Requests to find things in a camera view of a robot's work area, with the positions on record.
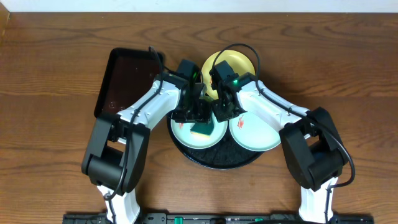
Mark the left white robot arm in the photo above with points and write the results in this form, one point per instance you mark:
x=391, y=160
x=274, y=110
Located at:
x=116, y=153

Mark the green and yellow sponge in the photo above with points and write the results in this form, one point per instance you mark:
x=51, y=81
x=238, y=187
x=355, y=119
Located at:
x=203, y=128

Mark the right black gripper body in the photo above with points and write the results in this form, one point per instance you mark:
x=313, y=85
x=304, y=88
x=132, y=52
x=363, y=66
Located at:
x=223, y=112

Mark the yellow plate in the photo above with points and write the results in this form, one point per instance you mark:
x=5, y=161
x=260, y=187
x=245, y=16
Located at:
x=238, y=62

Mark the round black tray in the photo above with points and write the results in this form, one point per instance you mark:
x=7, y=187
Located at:
x=224, y=155

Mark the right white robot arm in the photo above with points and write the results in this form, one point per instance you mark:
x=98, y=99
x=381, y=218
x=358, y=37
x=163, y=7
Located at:
x=313, y=150

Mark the light green plate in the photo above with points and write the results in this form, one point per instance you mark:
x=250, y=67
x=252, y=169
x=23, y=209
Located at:
x=252, y=133
x=182, y=133

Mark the dark rectangular water tray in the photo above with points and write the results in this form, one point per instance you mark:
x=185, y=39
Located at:
x=128, y=76

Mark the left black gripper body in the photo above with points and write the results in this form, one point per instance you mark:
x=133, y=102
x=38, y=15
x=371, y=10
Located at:
x=193, y=115

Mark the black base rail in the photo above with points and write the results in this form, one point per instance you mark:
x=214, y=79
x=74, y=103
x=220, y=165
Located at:
x=162, y=218

